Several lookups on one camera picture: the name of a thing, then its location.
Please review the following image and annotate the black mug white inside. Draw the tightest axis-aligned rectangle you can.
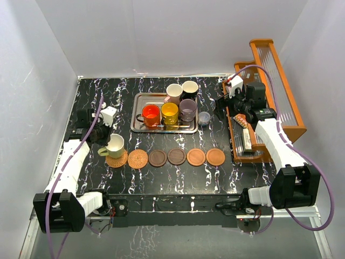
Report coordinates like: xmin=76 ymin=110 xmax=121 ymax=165
xmin=181 ymin=81 xmax=199 ymax=101

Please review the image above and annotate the cream yellow mug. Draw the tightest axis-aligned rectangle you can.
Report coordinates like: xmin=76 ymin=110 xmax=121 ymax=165
xmin=98 ymin=134 xmax=125 ymax=159

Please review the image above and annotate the purple cable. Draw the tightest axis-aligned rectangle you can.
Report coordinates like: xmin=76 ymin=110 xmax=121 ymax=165
xmin=227 ymin=64 xmax=335 ymax=234
xmin=44 ymin=96 xmax=106 ymax=259

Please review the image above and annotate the silver metal tray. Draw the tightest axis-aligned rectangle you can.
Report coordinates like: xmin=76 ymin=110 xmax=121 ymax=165
xmin=130 ymin=92 xmax=198 ymax=134

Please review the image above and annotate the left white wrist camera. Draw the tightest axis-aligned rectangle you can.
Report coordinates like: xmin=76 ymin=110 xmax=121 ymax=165
xmin=100 ymin=106 xmax=117 ymax=127

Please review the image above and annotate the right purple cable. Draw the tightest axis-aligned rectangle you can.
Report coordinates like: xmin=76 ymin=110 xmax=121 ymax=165
xmin=227 ymin=64 xmax=335 ymax=234

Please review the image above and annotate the clear jar of paperclips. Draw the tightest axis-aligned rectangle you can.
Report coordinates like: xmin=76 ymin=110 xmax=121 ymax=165
xmin=198 ymin=111 xmax=211 ymax=127

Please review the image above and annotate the orange red mug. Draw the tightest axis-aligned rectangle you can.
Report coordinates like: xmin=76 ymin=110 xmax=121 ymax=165
xmin=136 ymin=104 xmax=161 ymax=128

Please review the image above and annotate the white eraser box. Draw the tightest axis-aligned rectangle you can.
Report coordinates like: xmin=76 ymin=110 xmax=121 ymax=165
xmin=243 ymin=128 xmax=252 ymax=152

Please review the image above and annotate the light brown wooden coaster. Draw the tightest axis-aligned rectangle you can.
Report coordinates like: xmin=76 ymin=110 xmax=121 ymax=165
xmin=187 ymin=148 xmax=206 ymax=166

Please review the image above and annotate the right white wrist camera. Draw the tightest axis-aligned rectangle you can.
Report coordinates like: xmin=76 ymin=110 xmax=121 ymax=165
xmin=226 ymin=75 xmax=243 ymax=98

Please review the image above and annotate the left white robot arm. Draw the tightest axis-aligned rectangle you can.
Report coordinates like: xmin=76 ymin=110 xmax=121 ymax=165
xmin=33 ymin=106 xmax=117 ymax=233

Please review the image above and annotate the aluminium frame rail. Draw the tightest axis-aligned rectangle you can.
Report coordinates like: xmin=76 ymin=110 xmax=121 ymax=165
xmin=20 ymin=201 xmax=333 ymax=258

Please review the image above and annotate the lilac mug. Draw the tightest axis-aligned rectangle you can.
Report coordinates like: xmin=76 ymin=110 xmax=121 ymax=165
xmin=179 ymin=99 xmax=197 ymax=122

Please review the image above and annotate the dark brown wooden coaster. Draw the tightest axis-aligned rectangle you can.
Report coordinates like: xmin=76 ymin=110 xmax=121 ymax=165
xmin=148 ymin=149 xmax=167 ymax=167

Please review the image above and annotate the woven rattan coaster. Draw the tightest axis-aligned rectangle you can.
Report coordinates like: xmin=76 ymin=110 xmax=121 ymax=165
xmin=128 ymin=149 xmax=148 ymax=169
xmin=105 ymin=151 xmax=128 ymax=168

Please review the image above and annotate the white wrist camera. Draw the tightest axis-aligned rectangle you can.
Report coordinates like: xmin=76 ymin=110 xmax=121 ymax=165
xmin=226 ymin=75 xmax=243 ymax=98
xmin=100 ymin=106 xmax=117 ymax=127

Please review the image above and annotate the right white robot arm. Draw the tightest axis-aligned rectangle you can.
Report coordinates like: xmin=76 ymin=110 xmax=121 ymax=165
xmin=213 ymin=82 xmax=320 ymax=214

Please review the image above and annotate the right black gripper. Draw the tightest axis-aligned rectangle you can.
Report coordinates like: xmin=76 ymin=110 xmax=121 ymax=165
xmin=213 ymin=85 xmax=251 ymax=121

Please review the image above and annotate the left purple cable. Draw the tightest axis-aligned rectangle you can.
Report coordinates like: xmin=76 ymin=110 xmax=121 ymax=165
xmin=44 ymin=96 xmax=106 ymax=259

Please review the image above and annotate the pink mug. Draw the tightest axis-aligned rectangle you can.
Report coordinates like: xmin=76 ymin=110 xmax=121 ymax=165
xmin=164 ymin=84 xmax=183 ymax=105

